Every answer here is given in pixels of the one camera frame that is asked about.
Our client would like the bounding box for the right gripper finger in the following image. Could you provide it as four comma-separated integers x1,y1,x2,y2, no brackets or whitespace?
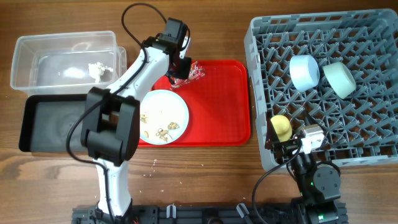
264,119,279,149
303,111,318,126

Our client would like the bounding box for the yellow cup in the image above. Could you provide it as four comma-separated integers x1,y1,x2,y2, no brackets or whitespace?
271,115,292,142

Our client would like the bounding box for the red snack wrapper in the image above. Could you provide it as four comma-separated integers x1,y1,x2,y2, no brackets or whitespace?
170,61,206,90

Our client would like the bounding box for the light blue plate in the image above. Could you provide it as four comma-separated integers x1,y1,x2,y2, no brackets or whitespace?
140,90,190,145

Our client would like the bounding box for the light blue bowl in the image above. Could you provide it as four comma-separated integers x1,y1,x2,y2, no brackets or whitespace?
289,55,320,92

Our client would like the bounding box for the green bowl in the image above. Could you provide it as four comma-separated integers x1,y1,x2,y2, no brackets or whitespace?
323,62,356,99

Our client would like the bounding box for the white tissue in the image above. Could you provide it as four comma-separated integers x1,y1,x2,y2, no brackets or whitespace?
88,62,114,83

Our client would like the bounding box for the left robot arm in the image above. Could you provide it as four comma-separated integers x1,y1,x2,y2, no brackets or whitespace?
76,18,192,223

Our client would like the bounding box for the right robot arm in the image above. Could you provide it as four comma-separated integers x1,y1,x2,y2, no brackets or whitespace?
264,113,341,223

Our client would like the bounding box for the grey dishwasher rack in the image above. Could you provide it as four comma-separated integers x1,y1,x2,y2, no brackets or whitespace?
244,9,397,170

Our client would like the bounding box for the red serving tray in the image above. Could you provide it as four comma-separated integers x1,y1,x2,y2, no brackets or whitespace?
136,59,251,147

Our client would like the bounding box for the clear plastic bin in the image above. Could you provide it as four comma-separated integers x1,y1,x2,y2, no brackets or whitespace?
10,30,127,96

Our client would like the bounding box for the black plastic tray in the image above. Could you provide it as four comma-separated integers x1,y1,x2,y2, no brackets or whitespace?
19,94,86,153

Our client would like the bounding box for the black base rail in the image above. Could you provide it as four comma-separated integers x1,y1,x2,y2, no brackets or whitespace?
71,202,348,224

